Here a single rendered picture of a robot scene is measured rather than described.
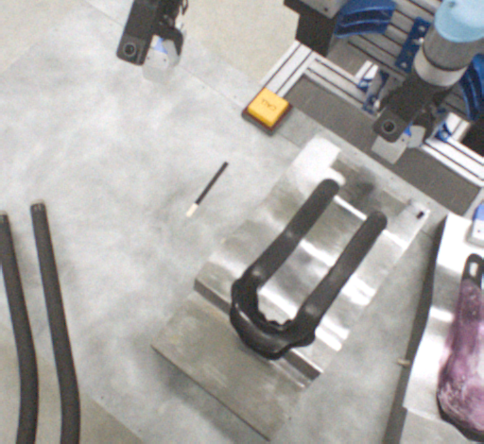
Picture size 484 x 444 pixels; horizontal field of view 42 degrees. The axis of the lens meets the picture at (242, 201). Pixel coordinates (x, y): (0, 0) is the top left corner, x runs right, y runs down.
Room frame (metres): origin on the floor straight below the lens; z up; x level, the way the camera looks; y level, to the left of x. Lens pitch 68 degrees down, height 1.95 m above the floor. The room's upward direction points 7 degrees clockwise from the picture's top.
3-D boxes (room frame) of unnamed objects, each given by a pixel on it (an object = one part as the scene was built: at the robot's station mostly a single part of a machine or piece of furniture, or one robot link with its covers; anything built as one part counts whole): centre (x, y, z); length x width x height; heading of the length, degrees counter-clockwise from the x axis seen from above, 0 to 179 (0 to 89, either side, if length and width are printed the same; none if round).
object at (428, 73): (0.58, -0.27, 1.17); 0.08 x 0.08 x 0.05
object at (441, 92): (0.59, -0.28, 1.09); 0.09 x 0.08 x 0.12; 149
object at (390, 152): (0.60, -0.29, 0.93); 0.13 x 0.05 x 0.05; 149
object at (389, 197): (0.47, -0.28, 0.87); 0.05 x 0.05 x 0.04; 59
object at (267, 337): (0.31, -0.13, 0.92); 0.35 x 0.16 x 0.09; 149
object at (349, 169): (0.52, -0.19, 0.87); 0.05 x 0.05 x 0.04; 59
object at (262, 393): (0.30, -0.11, 0.87); 0.50 x 0.26 x 0.14; 149
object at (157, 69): (0.71, 0.18, 0.93); 0.13 x 0.05 x 0.05; 165
